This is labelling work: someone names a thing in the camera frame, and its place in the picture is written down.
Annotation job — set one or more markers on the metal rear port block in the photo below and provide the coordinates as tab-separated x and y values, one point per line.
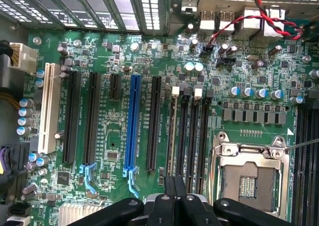
226	22
272	32
248	27
207	22

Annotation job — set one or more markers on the grey metal PC case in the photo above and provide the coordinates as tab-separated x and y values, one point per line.
172	2

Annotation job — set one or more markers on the thin steel locking lever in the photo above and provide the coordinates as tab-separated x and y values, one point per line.
304	144

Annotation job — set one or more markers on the silver finned heatsink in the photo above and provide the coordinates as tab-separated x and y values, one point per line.
79	213

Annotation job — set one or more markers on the steel CPU socket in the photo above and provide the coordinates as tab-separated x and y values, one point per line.
226	151

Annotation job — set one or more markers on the white expansion slot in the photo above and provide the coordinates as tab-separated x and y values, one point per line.
48	111

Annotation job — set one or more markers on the blue expansion slot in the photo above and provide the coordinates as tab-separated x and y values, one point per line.
133	124

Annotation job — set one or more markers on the short black expansion slot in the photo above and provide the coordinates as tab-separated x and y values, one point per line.
115	86

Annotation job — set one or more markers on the green motherboard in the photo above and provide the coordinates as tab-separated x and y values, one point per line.
117	126

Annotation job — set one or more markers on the RAM slot white latches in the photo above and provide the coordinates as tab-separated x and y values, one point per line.
175	91
195	136
308	161

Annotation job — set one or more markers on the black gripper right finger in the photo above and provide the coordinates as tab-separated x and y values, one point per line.
197	211

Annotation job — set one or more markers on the white power plug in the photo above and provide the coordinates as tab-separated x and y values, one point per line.
23	58

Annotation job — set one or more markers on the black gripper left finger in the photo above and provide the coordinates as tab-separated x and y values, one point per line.
162	211

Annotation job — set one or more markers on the long black expansion slot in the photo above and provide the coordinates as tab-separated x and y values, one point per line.
71	116
91	119
154	124

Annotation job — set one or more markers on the RAM slot black latches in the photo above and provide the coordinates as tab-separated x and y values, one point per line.
184	136
205	136
299	161

